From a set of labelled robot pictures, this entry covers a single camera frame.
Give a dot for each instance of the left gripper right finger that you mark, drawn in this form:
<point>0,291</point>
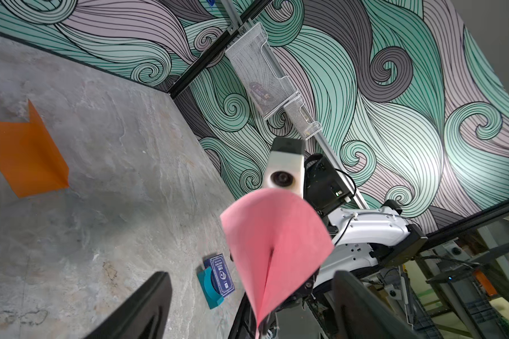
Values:
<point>360,314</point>

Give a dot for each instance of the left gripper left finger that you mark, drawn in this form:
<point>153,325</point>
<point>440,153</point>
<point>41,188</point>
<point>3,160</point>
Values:
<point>143,315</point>

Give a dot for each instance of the pink paper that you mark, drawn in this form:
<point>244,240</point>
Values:
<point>277,242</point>

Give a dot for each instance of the orange square paper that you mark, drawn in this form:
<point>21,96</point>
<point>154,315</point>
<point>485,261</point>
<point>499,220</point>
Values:
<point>30,161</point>

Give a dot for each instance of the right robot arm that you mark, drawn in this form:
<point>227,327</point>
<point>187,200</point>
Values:
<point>362,238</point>

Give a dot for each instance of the blue card box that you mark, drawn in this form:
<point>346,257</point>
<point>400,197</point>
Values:
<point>221,277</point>

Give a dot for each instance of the small clear plastic bin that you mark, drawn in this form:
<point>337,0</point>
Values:
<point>303,122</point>

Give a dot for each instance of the large clear plastic bin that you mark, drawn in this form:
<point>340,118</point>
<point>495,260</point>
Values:
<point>260,73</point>

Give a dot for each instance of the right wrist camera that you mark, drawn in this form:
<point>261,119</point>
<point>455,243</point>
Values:
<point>285,167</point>

